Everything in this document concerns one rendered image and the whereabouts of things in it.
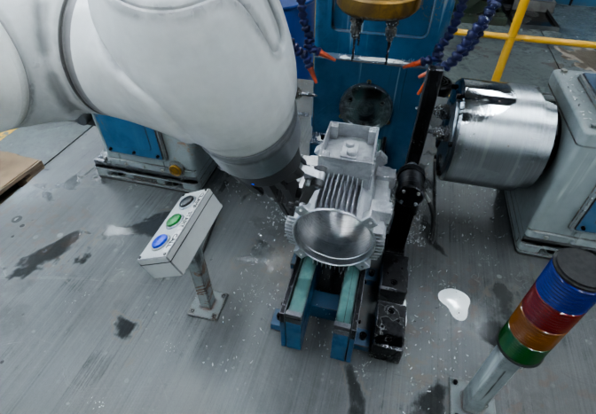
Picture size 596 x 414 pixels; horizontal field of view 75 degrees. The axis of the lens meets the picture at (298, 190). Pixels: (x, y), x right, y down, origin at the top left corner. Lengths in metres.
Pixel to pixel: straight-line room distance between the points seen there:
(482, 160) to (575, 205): 0.23
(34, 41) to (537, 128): 0.87
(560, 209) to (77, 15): 0.97
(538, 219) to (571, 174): 0.14
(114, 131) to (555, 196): 1.09
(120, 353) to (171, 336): 0.10
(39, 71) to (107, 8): 0.10
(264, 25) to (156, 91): 0.07
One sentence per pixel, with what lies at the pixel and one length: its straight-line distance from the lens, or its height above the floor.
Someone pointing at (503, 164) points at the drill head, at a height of 1.05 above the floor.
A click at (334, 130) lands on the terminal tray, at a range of 0.80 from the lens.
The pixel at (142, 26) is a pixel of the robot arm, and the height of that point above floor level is 1.51.
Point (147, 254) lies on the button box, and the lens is 0.70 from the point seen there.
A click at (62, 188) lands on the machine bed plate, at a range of 1.35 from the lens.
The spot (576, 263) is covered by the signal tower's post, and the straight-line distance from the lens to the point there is 0.55.
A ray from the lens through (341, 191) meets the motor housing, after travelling 0.71.
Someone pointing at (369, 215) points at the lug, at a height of 1.09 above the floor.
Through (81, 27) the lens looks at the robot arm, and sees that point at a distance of 0.28.
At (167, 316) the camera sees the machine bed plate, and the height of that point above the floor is 0.80.
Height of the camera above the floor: 1.57
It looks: 42 degrees down
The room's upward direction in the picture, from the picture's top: straight up
